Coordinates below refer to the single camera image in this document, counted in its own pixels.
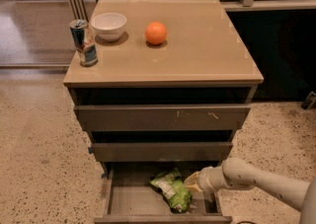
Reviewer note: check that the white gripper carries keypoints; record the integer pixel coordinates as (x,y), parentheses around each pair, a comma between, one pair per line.
(206,180)

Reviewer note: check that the green rice chip bag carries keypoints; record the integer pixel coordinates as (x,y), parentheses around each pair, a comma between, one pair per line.
(170,184)

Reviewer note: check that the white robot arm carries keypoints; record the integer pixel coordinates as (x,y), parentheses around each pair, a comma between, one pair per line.
(235,173)

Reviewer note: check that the middle grey drawer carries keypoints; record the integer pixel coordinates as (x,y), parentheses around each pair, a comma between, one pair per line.
(160,151)

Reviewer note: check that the bottom grey open drawer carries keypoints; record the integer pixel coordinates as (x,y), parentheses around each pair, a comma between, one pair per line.
(131,199)

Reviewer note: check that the top grey drawer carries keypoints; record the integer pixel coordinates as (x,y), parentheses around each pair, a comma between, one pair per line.
(161,118)

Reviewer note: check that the grey drawer cabinet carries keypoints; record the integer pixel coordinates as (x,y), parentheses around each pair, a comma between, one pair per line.
(202,61)

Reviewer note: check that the dark object on floor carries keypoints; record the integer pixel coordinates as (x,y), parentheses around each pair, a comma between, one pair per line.
(310,101)

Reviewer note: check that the orange fruit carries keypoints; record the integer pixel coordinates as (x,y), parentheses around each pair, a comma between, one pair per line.
(155,33)

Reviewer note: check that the blue silver drink can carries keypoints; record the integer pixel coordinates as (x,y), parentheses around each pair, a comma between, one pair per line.
(84,42)

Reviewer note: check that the white ceramic bowl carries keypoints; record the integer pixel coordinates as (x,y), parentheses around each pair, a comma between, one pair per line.
(109,26)

